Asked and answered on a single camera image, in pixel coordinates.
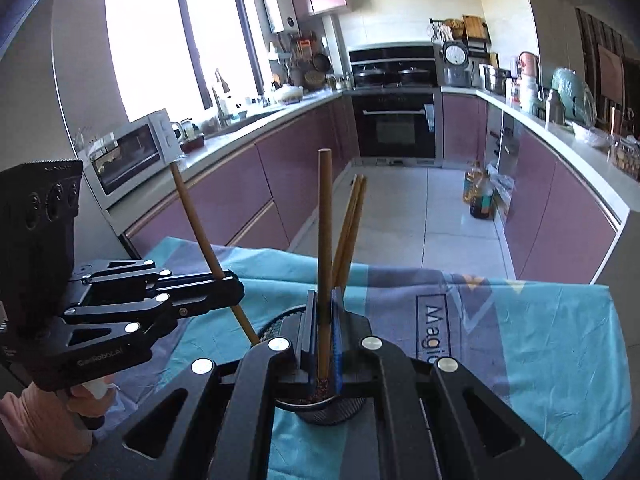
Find steel stock pot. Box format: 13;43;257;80
478;63;511;95

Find kitchen window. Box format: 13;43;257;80
104;0;267;123

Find person's left forearm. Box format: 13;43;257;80
0;386;97;466

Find kitchen faucet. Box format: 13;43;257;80
212;68;234;129

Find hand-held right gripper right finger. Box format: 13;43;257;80
331;286;584;480

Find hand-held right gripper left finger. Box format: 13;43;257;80
60;290;321;480

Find dark sauce bottle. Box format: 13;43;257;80
470;182;496;220

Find black built-in oven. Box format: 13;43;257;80
351;92;436;159

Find clear snack container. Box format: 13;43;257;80
609;137;640;182

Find purple base cabinets with sink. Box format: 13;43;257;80
124;94;362;262

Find person's left hand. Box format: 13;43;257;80
67;379;121;432

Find teal and grey tablecloth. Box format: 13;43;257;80
107;236;632;480

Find purple base cabinets long run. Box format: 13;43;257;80
442;92;622;287

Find white microwave oven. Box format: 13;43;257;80
82;108;184;211

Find wooden cutting boards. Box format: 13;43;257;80
462;14;489;44

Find brown framed canvas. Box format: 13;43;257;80
597;45;626;103

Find teal food cover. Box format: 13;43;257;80
551;67;599;124

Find brown wooden chopstick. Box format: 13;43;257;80
332;173;362;288
340;176;369;291
317;148;335;380
169;162;261;347

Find white water heater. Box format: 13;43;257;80
262;0;300;35

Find black mesh utensil holder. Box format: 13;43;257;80
256;305;369;427

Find pink thermos jug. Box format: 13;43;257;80
517;51;541;106

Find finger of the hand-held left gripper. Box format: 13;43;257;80
69;258;240;302
14;282;246;392

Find silver rice cooker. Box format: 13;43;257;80
442;40;474;87

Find clear plastic bag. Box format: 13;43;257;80
487;160;516;211

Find black stove with hood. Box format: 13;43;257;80
348;46;437;89

